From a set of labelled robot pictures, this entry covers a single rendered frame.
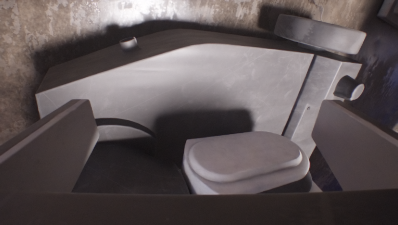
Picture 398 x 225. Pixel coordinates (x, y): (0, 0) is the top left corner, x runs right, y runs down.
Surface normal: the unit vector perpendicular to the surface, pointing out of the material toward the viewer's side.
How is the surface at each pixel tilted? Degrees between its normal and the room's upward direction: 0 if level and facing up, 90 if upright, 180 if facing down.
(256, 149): 90
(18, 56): 0
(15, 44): 0
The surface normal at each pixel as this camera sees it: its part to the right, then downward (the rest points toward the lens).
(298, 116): -0.36, 0.39
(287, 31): -0.92, 0.07
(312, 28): -0.59, 0.26
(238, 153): 0.16, -0.87
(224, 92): 0.40, 0.49
